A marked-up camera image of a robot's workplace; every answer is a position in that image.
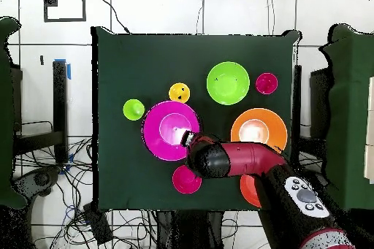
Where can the large pink bowl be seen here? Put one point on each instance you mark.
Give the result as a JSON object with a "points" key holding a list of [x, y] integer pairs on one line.
{"points": [[155, 138]]}

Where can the large orange bowl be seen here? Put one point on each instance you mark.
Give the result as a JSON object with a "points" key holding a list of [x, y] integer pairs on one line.
{"points": [[263, 114]]}

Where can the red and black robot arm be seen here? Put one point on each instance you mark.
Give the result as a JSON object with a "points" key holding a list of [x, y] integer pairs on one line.
{"points": [[248, 158]]}

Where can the yellow cup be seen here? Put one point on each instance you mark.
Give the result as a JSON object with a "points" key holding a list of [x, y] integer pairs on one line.
{"points": [[174, 92]]}

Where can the lime green bowl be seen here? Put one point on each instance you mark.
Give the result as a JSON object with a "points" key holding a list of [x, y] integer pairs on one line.
{"points": [[228, 85]]}

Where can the lime green cup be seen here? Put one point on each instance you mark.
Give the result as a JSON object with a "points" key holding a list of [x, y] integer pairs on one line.
{"points": [[133, 109]]}

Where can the small red-pink bowl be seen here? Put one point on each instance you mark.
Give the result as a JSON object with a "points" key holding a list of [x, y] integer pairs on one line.
{"points": [[184, 183]]}

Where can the dark green tablecloth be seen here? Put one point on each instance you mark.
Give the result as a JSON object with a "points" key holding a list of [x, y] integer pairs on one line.
{"points": [[146, 62]]}

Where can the red-pink cup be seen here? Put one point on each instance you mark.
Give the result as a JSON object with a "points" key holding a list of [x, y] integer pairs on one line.
{"points": [[266, 83]]}

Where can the red-orange bowl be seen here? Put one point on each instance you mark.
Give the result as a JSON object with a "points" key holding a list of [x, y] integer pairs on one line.
{"points": [[248, 190]]}

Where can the blue tape strip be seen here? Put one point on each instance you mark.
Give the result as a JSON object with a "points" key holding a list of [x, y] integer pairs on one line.
{"points": [[69, 72]]}

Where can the black floor box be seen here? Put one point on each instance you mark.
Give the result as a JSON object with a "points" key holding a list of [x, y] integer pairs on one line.
{"points": [[98, 225]]}

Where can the black chair base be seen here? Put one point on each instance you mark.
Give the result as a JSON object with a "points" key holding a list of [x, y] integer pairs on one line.
{"points": [[41, 179]]}

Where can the green cloth side table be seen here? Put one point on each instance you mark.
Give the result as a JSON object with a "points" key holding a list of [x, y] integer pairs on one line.
{"points": [[350, 114], [5, 114]]}

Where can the black metal frame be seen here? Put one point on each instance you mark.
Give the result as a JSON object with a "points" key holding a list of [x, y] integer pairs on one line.
{"points": [[60, 100], [320, 100]]}

